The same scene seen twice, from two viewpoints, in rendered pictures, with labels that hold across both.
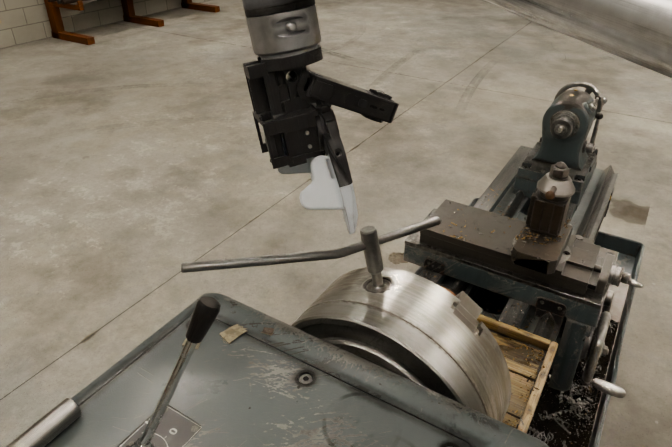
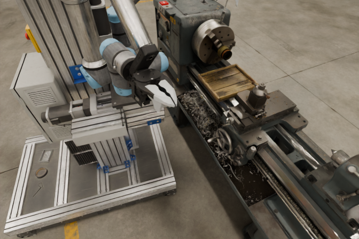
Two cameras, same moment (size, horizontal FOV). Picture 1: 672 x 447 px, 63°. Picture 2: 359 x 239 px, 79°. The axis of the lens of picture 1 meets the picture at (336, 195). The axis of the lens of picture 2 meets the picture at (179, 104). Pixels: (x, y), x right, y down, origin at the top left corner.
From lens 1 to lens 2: 1.92 m
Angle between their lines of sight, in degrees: 89
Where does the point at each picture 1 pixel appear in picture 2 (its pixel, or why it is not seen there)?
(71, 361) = (321, 104)
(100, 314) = (346, 114)
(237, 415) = (203, 6)
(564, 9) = not seen: outside the picture
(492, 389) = (197, 38)
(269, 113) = not seen: outside the picture
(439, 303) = (211, 27)
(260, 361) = (210, 8)
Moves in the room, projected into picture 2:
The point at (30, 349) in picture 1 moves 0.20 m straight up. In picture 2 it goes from (329, 97) to (337, 85)
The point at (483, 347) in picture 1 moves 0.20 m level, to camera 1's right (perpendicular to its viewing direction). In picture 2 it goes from (202, 33) to (188, 46)
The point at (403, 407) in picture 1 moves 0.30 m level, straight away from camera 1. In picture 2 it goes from (194, 13) to (227, 26)
